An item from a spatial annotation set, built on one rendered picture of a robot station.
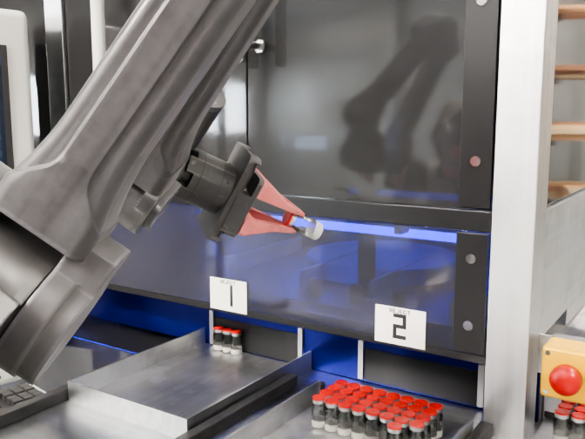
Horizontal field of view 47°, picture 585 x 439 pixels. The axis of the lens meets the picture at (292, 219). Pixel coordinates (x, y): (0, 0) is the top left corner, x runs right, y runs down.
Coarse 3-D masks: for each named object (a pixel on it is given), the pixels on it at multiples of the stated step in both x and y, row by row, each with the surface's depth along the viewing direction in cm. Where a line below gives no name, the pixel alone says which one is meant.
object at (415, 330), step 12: (384, 312) 106; (396, 312) 104; (408, 312) 103; (420, 312) 102; (384, 324) 106; (408, 324) 103; (420, 324) 102; (384, 336) 106; (408, 336) 104; (420, 336) 103; (420, 348) 103
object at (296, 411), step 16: (288, 400) 102; (304, 400) 106; (272, 416) 99; (288, 416) 103; (304, 416) 104; (240, 432) 93; (256, 432) 96; (272, 432) 99; (288, 432) 99; (304, 432) 99; (320, 432) 99; (336, 432) 99; (464, 432) 93
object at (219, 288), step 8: (216, 280) 124; (224, 280) 123; (232, 280) 122; (216, 288) 124; (224, 288) 123; (232, 288) 122; (240, 288) 121; (216, 296) 124; (224, 296) 123; (232, 296) 122; (240, 296) 121; (216, 304) 125; (224, 304) 124; (232, 304) 122; (240, 304) 121; (240, 312) 122
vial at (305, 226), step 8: (296, 216) 76; (304, 216) 77; (288, 224) 76; (296, 224) 77; (304, 224) 77; (312, 224) 77; (320, 224) 78; (304, 232) 77; (312, 232) 77; (320, 232) 78
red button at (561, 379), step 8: (560, 368) 89; (568, 368) 88; (552, 376) 89; (560, 376) 88; (568, 376) 88; (576, 376) 88; (552, 384) 89; (560, 384) 89; (568, 384) 88; (576, 384) 88; (560, 392) 89; (568, 392) 88; (576, 392) 88
